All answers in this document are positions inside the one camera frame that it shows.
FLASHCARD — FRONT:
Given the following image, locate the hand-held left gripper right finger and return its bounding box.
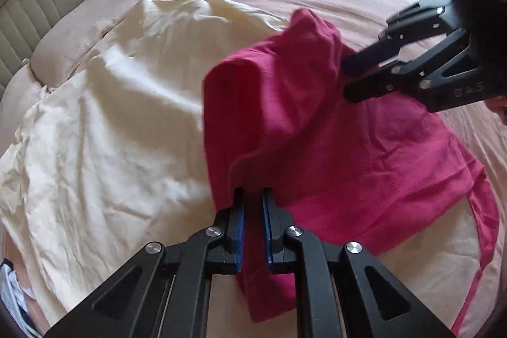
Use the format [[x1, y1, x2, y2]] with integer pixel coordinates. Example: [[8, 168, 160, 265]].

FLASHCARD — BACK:
[[259, 187, 456, 338]]

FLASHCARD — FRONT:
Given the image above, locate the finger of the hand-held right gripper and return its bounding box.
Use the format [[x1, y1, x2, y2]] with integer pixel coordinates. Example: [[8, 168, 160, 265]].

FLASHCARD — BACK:
[[343, 1, 456, 76], [343, 29, 478, 103]]

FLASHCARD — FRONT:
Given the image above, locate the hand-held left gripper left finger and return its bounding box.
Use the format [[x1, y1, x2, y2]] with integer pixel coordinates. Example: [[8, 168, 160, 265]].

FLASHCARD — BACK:
[[44, 187, 246, 338]]

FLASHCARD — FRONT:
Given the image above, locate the pink ribbed top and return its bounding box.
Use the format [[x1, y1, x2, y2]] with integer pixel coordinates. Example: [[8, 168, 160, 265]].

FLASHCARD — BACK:
[[202, 7, 500, 336]]

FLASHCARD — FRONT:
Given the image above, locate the cream shirt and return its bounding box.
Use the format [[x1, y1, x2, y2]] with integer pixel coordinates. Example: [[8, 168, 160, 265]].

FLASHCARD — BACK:
[[0, 0, 496, 338]]

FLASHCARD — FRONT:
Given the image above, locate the white sailor shirt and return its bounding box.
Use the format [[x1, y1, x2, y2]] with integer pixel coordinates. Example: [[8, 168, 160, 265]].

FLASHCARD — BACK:
[[0, 258, 42, 338]]

